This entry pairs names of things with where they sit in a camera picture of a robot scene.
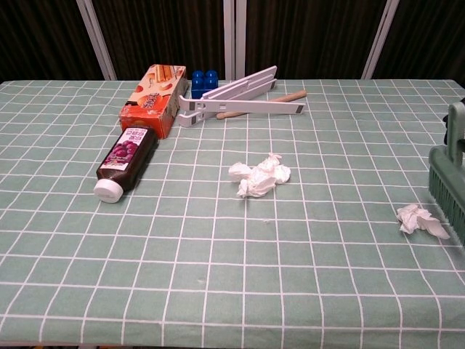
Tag blue toy building brick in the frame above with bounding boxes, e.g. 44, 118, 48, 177
191, 69, 222, 100

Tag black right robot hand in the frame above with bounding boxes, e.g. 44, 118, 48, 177
442, 95, 465, 145

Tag orange biscuit box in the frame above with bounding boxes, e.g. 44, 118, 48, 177
118, 64, 189, 140

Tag mint green hand brush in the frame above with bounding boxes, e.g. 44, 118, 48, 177
428, 101, 465, 249

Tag wooden stick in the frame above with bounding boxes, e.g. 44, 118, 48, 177
217, 89, 308, 120

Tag white frame pole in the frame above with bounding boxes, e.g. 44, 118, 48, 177
222, 0, 236, 81
360, 0, 400, 80
235, 0, 248, 79
76, 0, 118, 81

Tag white folding laptop stand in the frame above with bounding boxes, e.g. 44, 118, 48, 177
177, 65, 307, 128

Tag grape juice bottle white cap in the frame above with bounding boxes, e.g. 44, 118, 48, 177
93, 126, 160, 204

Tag green checked tablecloth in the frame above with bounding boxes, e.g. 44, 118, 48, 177
0, 78, 465, 349

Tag dark pleated curtain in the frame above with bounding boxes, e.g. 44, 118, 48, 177
0, 0, 465, 83

